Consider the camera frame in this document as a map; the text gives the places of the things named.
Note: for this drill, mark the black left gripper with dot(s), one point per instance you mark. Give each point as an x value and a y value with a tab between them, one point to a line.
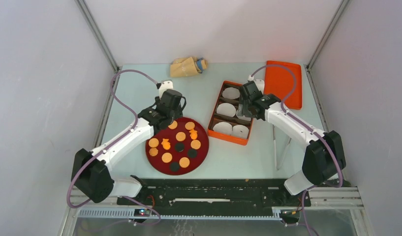
178	112

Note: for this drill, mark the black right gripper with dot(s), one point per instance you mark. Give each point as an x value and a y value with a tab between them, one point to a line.
243	110

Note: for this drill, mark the orange cookie box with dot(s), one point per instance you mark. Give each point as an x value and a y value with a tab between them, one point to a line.
215	118

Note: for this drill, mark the dark red round plate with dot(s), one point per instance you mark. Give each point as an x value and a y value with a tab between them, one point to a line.
167	133

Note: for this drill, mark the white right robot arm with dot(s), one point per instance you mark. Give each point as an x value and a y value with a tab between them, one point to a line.
324	154

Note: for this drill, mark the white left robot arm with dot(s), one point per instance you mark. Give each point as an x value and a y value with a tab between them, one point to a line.
91	172

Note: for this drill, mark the round tan cookie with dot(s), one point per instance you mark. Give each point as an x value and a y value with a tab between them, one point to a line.
153	143
189	125
173	125
184	162
166	157
195	144
180	136

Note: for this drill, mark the white paper cupcake liner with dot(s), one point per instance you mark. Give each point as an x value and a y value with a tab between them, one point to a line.
223	128
240	131
231	93
226	109
244	118

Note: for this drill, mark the orange fish shaped cookie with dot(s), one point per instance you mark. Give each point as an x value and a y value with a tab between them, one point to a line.
166	144
193	134

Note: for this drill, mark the orange box lid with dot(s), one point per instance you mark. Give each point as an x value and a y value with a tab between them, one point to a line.
279	82

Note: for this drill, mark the dark chocolate round cookie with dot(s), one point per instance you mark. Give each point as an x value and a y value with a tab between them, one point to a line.
179	147
192	153
174	166

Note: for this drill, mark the beige cloth bag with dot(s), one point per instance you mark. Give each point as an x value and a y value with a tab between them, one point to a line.
187	67

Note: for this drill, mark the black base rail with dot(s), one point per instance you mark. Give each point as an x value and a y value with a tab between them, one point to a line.
218	197

